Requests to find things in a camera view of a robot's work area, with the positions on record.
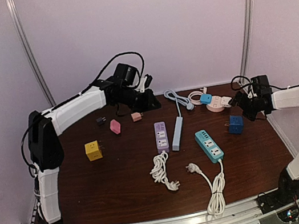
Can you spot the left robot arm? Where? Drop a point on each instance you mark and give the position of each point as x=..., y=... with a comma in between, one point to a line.
x=44, y=129

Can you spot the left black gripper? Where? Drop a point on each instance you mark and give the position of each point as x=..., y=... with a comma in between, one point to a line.
x=147, y=105

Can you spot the dark blue cube adapter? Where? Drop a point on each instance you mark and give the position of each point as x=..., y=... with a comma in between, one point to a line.
x=235, y=124

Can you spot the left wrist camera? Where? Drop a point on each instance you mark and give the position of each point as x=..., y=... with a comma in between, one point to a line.
x=124, y=74

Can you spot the yellow cube adapter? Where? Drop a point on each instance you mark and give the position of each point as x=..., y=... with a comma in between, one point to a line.
x=93, y=151

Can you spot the teal blue socket box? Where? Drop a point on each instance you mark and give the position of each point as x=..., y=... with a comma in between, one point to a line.
x=208, y=145

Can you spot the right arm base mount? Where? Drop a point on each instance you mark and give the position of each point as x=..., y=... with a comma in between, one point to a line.
x=287, y=192

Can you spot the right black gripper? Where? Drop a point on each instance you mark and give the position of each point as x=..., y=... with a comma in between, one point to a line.
x=252, y=116

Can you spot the white small adapter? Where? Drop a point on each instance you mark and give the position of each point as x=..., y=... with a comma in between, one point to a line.
x=225, y=101

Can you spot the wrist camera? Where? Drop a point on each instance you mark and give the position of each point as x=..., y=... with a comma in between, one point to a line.
x=261, y=86
x=124, y=74

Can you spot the aluminium frame post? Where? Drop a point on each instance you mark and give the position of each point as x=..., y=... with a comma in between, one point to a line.
x=248, y=9
x=11, y=5

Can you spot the white round plug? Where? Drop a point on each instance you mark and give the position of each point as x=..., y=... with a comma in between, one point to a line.
x=190, y=106

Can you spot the pink flat adapter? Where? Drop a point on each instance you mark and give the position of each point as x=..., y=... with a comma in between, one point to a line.
x=115, y=126

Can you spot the right aluminium frame post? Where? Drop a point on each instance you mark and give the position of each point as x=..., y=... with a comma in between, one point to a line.
x=248, y=9

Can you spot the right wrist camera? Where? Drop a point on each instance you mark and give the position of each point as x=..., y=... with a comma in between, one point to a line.
x=261, y=86

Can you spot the light blue small adapter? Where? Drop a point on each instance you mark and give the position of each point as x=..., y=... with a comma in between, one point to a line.
x=205, y=99

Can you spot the pink round socket hub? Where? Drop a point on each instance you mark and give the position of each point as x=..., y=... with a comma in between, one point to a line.
x=216, y=105

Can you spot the grey charger plug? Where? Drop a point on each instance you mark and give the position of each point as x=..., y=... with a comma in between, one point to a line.
x=101, y=121

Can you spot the left aluminium frame post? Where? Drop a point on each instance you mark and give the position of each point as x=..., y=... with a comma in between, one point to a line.
x=11, y=5

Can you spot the pink charger plug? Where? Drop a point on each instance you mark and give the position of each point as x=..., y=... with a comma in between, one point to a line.
x=136, y=116

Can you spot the light blue power strip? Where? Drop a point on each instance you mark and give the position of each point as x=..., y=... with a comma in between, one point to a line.
x=177, y=134

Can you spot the purple power strip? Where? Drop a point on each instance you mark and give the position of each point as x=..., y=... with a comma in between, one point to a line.
x=161, y=137

